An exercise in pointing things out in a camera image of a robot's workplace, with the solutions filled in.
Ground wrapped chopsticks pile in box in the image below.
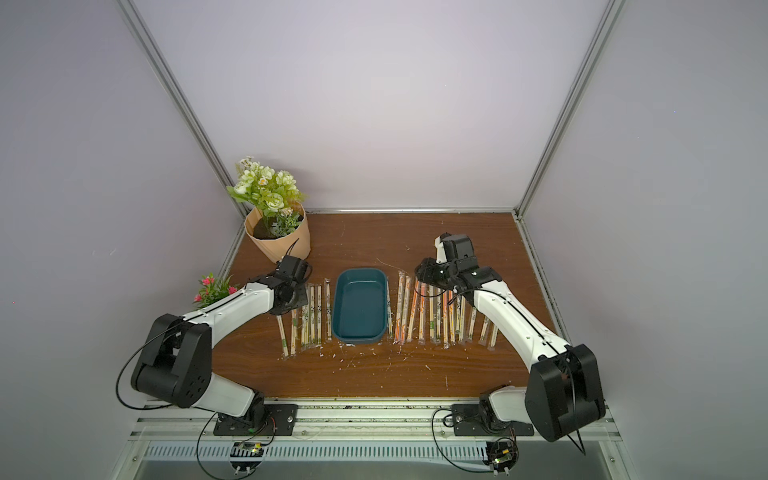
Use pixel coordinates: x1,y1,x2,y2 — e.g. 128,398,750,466
487,325,499,351

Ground aluminium corner frame post right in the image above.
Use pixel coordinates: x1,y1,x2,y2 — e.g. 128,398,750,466
514,0,626,220

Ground left black base cable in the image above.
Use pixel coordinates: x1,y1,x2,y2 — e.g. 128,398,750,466
194,412,278,480

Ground large beige ribbed flower pot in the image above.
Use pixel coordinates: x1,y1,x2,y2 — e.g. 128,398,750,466
244,204,311,262

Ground teal plastic storage box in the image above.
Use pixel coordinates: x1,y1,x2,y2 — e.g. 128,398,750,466
332,268,389,345

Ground left small circuit board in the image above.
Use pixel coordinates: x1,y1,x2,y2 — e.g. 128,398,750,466
229,442,265,478

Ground right black base cable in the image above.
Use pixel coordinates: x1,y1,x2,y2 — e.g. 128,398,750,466
430,409,494,475

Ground angled pair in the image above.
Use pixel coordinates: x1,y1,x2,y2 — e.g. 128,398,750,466
276,315,289,358

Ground white slotted cable duct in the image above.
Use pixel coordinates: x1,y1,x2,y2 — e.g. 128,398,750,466
143,441,487,463

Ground aluminium corner frame post left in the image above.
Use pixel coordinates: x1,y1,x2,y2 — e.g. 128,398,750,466
115,0,233,189

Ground aluminium front rail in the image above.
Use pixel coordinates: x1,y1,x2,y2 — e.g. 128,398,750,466
128,398,622,444

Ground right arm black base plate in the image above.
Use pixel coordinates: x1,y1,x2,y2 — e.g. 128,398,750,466
446,403,535,437

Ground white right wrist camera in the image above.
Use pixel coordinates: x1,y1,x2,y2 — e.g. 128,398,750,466
434,237,447,264

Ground right small circuit board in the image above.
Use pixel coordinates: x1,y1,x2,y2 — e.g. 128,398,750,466
486,437,520,476

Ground black base cable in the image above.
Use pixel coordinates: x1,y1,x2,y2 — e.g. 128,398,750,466
430,409,494,475
194,412,278,480

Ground aluminium corner frame post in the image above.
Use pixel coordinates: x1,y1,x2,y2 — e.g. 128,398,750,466
514,0,626,220
115,0,233,189

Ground small circuit board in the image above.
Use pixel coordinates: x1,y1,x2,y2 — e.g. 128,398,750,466
486,437,520,476
229,442,265,478

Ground chopstick pair box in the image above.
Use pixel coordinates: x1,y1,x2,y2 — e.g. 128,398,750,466
456,295,466,344

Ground white green artificial flowers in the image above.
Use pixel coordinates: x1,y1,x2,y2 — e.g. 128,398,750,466
227,156,305,238

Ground pink flowered small plant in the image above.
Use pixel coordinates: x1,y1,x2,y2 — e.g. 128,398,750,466
193,273,238,308

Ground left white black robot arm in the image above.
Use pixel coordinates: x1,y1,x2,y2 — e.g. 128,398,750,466
130,255,311,419

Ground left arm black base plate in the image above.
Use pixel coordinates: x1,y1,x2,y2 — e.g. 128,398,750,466
213,403,298,437

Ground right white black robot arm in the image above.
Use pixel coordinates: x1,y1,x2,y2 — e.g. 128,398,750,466
415,233,606,442

